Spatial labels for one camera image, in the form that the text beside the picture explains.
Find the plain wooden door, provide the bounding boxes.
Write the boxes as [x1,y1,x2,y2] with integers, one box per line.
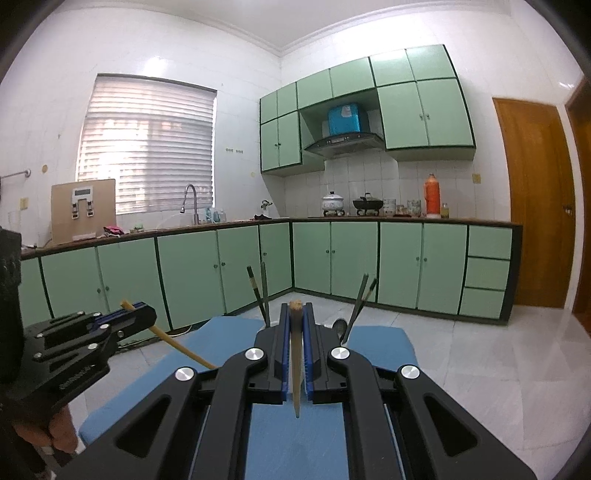
[564,76,591,333]

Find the gas stove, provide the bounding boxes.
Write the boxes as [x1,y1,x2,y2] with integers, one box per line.
[307,208,386,219]

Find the green lower kitchen cabinets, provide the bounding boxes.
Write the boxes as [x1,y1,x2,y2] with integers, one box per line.
[18,217,523,333]

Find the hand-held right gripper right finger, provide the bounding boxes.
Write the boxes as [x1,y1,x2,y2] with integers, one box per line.
[302,302,539,480]

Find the range hood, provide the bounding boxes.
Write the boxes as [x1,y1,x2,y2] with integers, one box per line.
[303,131,386,158]

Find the wooden chopstick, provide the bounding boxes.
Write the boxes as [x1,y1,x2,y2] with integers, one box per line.
[120,300,218,370]
[288,300,305,420]

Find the green upper wall cabinets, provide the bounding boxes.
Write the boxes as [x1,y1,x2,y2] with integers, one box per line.
[259,44,476,175]

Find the steel kitchen faucet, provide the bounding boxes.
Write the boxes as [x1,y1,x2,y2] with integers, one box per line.
[180,184,200,226]

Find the cardboard box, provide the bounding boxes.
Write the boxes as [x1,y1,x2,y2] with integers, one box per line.
[51,179,117,245]

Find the black chopstick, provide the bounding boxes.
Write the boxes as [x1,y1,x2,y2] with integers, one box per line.
[356,277,379,319]
[246,265,272,328]
[344,273,370,344]

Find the blue table cover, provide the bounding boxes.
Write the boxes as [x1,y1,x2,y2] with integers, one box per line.
[78,316,419,480]

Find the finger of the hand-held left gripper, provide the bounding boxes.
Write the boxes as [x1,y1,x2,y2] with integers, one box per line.
[24,308,139,340]
[31,302,158,363]

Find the wooden door with handle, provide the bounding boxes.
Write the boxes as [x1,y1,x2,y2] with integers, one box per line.
[492,97,577,308]

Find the white window blind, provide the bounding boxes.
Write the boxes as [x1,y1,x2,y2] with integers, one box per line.
[76,74,218,215]

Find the person's left hand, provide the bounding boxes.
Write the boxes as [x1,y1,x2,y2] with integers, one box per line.
[14,405,78,457]

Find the orange thermos flask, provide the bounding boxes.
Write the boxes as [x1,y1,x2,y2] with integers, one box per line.
[425,173,441,219]

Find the blue box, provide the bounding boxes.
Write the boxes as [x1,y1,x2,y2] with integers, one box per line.
[328,102,361,137]

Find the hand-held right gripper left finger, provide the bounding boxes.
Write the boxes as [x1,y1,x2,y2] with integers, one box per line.
[54,302,291,480]

